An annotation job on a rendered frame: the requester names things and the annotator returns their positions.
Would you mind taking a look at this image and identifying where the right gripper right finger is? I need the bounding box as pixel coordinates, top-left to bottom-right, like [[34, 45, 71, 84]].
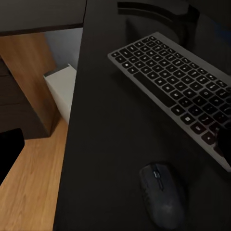
[[216, 128, 231, 167]]

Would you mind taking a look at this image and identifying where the keyboard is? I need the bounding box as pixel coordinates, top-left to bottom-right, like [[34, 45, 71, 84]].
[[108, 32, 231, 174]]

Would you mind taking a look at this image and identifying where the monitor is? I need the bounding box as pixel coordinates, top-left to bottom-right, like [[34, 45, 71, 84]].
[[117, 0, 231, 47]]

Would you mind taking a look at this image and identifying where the mouse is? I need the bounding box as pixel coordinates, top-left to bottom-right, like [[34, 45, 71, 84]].
[[140, 164, 186, 231]]

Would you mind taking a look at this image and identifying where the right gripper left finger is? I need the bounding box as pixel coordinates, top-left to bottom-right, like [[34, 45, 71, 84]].
[[0, 128, 25, 185]]

